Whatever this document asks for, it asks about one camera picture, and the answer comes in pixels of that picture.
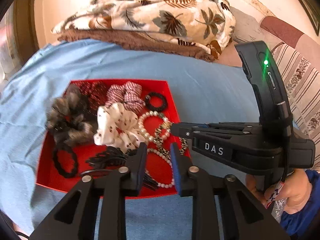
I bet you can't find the black hair claw clip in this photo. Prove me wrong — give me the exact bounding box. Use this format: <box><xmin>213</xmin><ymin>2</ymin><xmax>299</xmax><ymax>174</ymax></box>
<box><xmin>80</xmin><ymin>143</ymin><xmax>158</xmax><ymax>196</ymax></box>

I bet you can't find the small pearl bracelet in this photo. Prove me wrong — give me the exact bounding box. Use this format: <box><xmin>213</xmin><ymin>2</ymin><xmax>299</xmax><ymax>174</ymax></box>
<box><xmin>145</xmin><ymin>147</ymin><xmax>176</xmax><ymax>189</ymax></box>

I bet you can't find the white dotted scrunchie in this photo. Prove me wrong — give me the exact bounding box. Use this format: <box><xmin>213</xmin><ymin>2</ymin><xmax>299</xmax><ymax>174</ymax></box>
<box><xmin>93</xmin><ymin>102</ymin><xmax>148</xmax><ymax>153</ymax></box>

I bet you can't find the large pearl bracelet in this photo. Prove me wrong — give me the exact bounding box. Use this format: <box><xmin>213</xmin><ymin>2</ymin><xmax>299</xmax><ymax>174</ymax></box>
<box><xmin>137</xmin><ymin>110</ymin><xmax>172</xmax><ymax>143</ymax></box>

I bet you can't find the gold leopard bracelet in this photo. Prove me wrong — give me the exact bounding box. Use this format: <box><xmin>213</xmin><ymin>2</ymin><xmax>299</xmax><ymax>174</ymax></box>
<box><xmin>152</xmin><ymin>120</ymin><xmax>189</xmax><ymax>159</ymax></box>

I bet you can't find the red plaid scrunchie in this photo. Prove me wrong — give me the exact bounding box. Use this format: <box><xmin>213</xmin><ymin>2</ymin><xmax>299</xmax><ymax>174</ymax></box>
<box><xmin>105</xmin><ymin>81</ymin><xmax>145</xmax><ymax>114</ymax></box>

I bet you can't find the black bead bracelet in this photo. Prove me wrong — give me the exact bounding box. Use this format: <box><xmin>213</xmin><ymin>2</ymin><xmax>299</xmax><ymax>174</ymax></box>
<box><xmin>144</xmin><ymin>92</ymin><xmax>168</xmax><ymax>113</ymax></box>

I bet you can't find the dark red polka scrunchie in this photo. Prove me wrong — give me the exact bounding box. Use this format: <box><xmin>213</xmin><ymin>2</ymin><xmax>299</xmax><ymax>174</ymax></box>
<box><xmin>74</xmin><ymin>81</ymin><xmax>108</xmax><ymax>113</ymax></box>

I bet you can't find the person right hand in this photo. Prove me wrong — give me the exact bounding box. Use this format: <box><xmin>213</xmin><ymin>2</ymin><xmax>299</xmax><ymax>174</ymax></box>
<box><xmin>245</xmin><ymin>169</ymin><xmax>312</xmax><ymax>215</ymax></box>

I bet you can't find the red tray box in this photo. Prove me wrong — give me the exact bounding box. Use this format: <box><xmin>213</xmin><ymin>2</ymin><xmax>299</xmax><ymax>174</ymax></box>
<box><xmin>36</xmin><ymin>79</ymin><xmax>180</xmax><ymax>198</ymax></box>

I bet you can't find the striped floral pillow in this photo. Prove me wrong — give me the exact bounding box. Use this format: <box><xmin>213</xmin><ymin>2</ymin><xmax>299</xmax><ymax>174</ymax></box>
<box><xmin>272</xmin><ymin>44</ymin><xmax>320</xmax><ymax>172</ymax></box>

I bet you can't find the blue bed cloth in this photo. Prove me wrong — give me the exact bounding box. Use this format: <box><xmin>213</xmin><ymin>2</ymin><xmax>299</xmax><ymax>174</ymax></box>
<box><xmin>1</xmin><ymin>40</ymin><xmax>259</xmax><ymax>234</ymax></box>

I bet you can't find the pink quilted mattress cover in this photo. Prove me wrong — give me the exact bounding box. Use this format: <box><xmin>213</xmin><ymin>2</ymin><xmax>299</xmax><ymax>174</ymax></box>
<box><xmin>215</xmin><ymin>41</ymin><xmax>242</xmax><ymax>67</ymax></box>

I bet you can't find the grey-blue pillow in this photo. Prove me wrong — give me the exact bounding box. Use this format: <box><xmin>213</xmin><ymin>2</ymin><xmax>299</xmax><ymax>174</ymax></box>
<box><xmin>229</xmin><ymin>6</ymin><xmax>276</xmax><ymax>51</ymax></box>

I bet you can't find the floral leaf blanket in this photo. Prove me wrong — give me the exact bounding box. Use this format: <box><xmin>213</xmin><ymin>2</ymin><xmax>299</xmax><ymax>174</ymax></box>
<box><xmin>52</xmin><ymin>0</ymin><xmax>236</xmax><ymax>62</ymax></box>

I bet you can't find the black hair tie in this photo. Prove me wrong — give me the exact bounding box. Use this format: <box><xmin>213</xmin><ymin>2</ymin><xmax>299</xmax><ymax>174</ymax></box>
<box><xmin>52</xmin><ymin>146</ymin><xmax>79</xmax><ymax>179</ymax></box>

